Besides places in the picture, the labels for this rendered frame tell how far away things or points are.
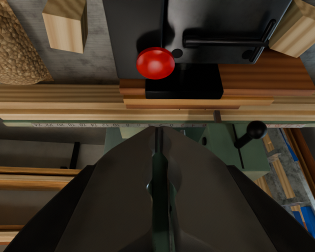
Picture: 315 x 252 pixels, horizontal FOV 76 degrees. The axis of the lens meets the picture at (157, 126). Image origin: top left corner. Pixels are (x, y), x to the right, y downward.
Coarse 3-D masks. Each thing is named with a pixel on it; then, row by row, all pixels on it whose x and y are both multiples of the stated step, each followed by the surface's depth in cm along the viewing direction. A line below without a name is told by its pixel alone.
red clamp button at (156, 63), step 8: (152, 48) 15; (160, 48) 15; (144, 56) 15; (152, 56) 15; (160, 56) 15; (168, 56) 15; (136, 64) 16; (144, 64) 15; (152, 64) 15; (160, 64) 15; (168, 64) 15; (144, 72) 16; (152, 72) 16; (160, 72) 16; (168, 72) 16
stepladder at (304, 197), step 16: (272, 128) 111; (272, 144) 111; (288, 144) 108; (272, 160) 116; (288, 160) 103; (272, 176) 113; (288, 176) 102; (272, 192) 113; (304, 192) 95; (288, 208) 105; (304, 208) 92
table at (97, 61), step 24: (24, 0) 23; (96, 0) 23; (312, 0) 24; (24, 24) 26; (96, 24) 26; (48, 48) 29; (96, 48) 29; (312, 48) 29; (72, 72) 33; (96, 72) 33; (312, 72) 34
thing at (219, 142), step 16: (208, 128) 27; (224, 128) 27; (240, 128) 27; (208, 144) 27; (224, 144) 26; (256, 144) 26; (224, 160) 25; (240, 160) 25; (256, 160) 25; (256, 176) 26
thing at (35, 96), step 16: (0, 96) 33; (16, 96) 33; (32, 96) 34; (48, 96) 34; (64, 96) 34; (80, 96) 34; (96, 96) 34; (112, 96) 34; (288, 96) 35; (304, 96) 35
